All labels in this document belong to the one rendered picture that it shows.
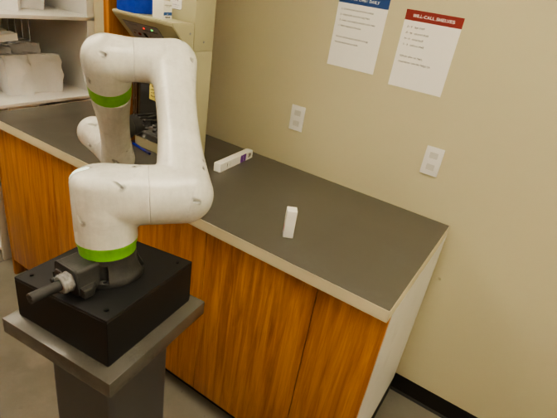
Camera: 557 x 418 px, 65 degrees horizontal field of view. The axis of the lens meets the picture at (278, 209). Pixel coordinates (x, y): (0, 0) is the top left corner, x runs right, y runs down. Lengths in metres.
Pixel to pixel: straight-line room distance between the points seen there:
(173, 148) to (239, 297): 0.75
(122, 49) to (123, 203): 0.43
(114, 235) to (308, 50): 1.31
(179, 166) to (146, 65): 0.33
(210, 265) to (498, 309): 1.17
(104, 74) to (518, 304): 1.68
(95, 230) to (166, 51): 0.49
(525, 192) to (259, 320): 1.06
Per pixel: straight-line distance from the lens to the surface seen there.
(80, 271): 0.99
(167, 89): 1.13
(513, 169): 1.82
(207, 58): 1.88
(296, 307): 1.47
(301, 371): 1.61
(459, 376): 2.26
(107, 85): 1.24
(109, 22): 2.02
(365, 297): 1.30
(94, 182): 0.93
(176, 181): 0.94
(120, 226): 0.97
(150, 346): 1.06
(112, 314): 0.95
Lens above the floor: 1.68
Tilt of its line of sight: 27 degrees down
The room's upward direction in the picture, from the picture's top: 10 degrees clockwise
